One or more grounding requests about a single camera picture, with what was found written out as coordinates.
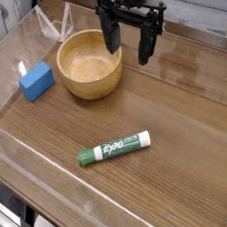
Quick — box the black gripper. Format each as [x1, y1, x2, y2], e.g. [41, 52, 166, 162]
[95, 0, 167, 66]

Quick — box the green Expo marker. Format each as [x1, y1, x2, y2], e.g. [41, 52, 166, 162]
[77, 131, 151, 166]

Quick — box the brown wooden bowl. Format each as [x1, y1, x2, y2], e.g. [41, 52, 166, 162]
[56, 29, 123, 100]

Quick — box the blue rectangular block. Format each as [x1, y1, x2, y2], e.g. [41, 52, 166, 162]
[19, 61, 54, 102]

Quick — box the clear acrylic triangular bracket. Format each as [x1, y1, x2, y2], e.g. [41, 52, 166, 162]
[35, 2, 74, 42]

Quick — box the clear acrylic left wall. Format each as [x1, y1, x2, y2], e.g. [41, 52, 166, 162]
[0, 5, 58, 110]

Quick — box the clear acrylic wall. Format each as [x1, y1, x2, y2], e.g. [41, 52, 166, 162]
[0, 128, 155, 227]
[0, 5, 58, 110]

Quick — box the clear acrylic front wall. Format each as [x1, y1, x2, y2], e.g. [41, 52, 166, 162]
[0, 128, 155, 227]

